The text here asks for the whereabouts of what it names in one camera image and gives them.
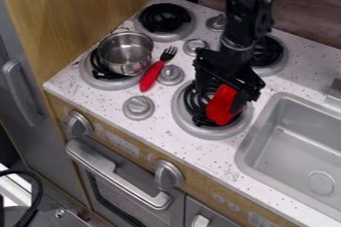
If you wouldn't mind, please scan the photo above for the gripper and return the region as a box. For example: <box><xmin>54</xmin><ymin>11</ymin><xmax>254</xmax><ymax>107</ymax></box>
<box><xmin>191</xmin><ymin>47</ymin><xmax>267</xmax><ymax>115</ymax></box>

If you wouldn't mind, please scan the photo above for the red toy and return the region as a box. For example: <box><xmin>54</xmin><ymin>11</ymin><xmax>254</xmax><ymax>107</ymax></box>
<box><xmin>204</xmin><ymin>83</ymin><xmax>240</xmax><ymax>126</ymax></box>

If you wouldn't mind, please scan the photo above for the toy stove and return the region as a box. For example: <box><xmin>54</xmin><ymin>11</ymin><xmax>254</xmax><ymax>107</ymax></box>
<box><xmin>77</xmin><ymin>2</ymin><xmax>289</xmax><ymax>141</ymax></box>

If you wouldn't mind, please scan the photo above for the toy sink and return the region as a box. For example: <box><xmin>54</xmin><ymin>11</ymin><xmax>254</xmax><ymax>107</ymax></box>
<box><xmin>234</xmin><ymin>91</ymin><xmax>341</xmax><ymax>223</ymax></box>

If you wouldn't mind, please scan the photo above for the silver pot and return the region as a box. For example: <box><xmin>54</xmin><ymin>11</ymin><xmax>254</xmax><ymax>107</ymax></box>
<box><xmin>96</xmin><ymin>30</ymin><xmax>155</xmax><ymax>77</ymax></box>

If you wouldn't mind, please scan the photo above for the grey toy fridge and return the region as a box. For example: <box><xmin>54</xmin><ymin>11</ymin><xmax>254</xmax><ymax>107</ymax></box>
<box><xmin>0</xmin><ymin>0</ymin><xmax>91</xmax><ymax>207</ymax></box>

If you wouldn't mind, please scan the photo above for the red handled black fork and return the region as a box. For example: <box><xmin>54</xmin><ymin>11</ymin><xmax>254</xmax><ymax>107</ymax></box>
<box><xmin>138</xmin><ymin>45</ymin><xmax>180</xmax><ymax>93</ymax></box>

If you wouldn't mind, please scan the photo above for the black cable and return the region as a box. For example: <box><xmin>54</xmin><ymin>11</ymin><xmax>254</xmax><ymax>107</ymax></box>
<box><xmin>0</xmin><ymin>168</ymin><xmax>46</xmax><ymax>227</ymax></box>

